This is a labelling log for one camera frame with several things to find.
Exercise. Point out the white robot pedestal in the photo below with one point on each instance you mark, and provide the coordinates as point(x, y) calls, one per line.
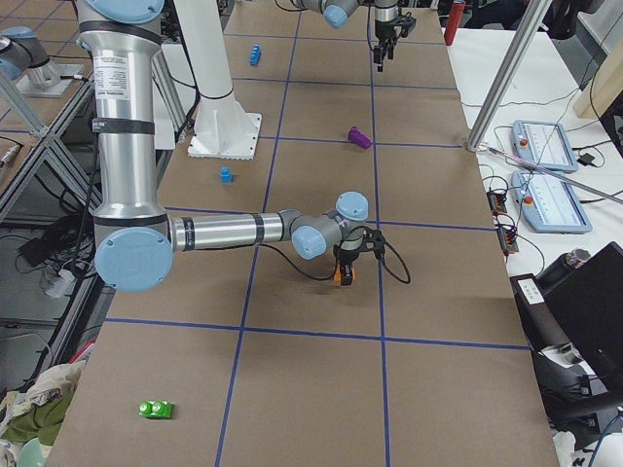
point(222, 128)

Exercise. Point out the small blue toy block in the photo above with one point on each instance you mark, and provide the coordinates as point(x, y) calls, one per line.
point(226, 175)

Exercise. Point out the teach pendant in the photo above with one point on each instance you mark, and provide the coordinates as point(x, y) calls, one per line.
point(548, 204)
point(545, 144)

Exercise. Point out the aluminium frame post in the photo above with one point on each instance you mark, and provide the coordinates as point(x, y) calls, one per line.
point(519, 45)

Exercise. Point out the crumpled cloth pile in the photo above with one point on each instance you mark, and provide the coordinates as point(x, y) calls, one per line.
point(31, 420)

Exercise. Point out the black equipment box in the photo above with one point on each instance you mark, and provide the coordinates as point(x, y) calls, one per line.
point(572, 316)

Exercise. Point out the orange trapezoid block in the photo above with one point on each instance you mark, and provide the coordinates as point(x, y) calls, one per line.
point(336, 276)

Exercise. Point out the blue long toy block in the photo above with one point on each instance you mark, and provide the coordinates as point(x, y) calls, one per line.
point(255, 55)

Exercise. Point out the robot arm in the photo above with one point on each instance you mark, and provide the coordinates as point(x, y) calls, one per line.
point(135, 238)
point(337, 12)

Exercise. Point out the purple trapezoid block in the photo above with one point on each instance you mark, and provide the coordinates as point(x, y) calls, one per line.
point(358, 138)

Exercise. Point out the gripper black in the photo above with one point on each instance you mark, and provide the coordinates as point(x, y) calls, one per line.
point(347, 253)
point(383, 33)

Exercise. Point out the upper teach pendant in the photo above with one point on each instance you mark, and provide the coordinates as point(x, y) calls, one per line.
point(545, 144)

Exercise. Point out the lower teach pendant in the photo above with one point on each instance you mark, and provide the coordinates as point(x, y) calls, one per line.
point(548, 204)

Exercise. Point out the green toy block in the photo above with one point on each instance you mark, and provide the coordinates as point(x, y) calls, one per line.
point(155, 409)

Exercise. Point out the red bottle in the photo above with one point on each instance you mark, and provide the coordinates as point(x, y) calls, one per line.
point(453, 21)

